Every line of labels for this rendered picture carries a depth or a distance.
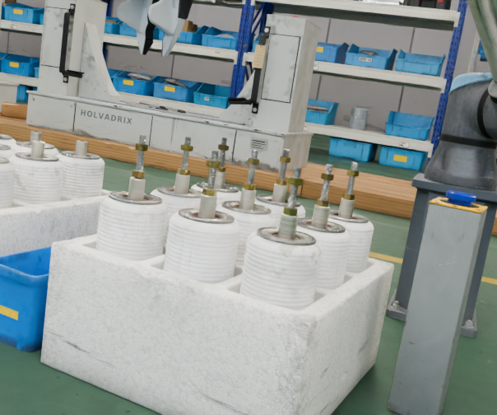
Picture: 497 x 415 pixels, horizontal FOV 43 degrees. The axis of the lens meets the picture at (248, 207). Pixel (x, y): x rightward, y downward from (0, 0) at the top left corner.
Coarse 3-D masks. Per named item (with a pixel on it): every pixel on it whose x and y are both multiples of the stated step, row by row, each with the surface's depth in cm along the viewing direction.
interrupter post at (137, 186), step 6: (132, 180) 87; (138, 180) 87; (144, 180) 88; (132, 186) 87; (138, 186) 87; (144, 186) 88; (132, 192) 87; (138, 192) 87; (132, 198) 88; (138, 198) 88
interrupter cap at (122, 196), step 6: (114, 192) 89; (120, 192) 90; (126, 192) 91; (114, 198) 86; (120, 198) 85; (126, 198) 86; (144, 198) 90; (150, 198) 89; (156, 198) 90; (144, 204) 85; (150, 204) 86; (156, 204) 87
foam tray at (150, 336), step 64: (64, 256) 85; (64, 320) 86; (128, 320) 81; (192, 320) 77; (256, 320) 73; (320, 320) 73; (128, 384) 82; (192, 384) 78; (256, 384) 74; (320, 384) 79
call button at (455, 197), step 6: (450, 192) 86; (456, 192) 86; (462, 192) 88; (450, 198) 87; (456, 198) 86; (462, 198) 85; (468, 198) 85; (474, 198) 86; (462, 204) 86; (468, 204) 86
